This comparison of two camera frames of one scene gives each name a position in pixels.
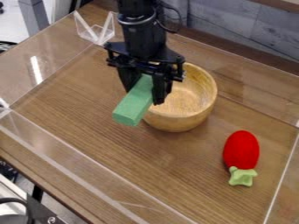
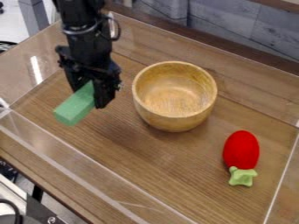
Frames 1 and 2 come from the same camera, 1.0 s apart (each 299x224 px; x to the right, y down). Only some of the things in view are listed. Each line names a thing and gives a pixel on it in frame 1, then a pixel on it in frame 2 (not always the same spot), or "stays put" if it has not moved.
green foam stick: (136, 105) -> (77, 105)
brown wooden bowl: (189, 103) stays put
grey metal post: (34, 15) stays put
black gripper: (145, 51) -> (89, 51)
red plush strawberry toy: (241, 153) stays put
